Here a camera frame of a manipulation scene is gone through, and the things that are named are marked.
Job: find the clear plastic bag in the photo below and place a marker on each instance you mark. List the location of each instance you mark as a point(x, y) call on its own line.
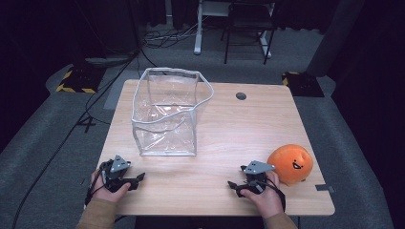
point(165, 140)

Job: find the grey tape strip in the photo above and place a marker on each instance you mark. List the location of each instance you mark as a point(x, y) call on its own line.
point(324, 188)

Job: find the person's left hand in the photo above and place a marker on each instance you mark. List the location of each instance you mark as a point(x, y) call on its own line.
point(106, 193)

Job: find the black chair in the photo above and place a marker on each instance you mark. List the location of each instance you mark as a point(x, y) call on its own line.
point(248, 22)

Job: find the orange plush toy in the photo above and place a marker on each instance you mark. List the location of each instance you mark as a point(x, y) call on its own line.
point(288, 160)

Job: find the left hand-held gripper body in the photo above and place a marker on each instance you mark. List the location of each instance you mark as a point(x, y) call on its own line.
point(118, 165)

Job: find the white desk frame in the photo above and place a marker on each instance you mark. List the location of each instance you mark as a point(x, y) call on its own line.
point(198, 38)

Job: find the person's right hand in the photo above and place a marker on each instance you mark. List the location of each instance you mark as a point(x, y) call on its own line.
point(266, 200)

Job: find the black yellow striped stand base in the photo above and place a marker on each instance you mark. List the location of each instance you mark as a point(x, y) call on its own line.
point(81, 79)
point(302, 84)

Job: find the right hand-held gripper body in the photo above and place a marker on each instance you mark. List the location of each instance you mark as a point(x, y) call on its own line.
point(256, 178)

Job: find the dark round table grommet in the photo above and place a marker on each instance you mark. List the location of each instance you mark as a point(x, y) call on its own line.
point(241, 96)

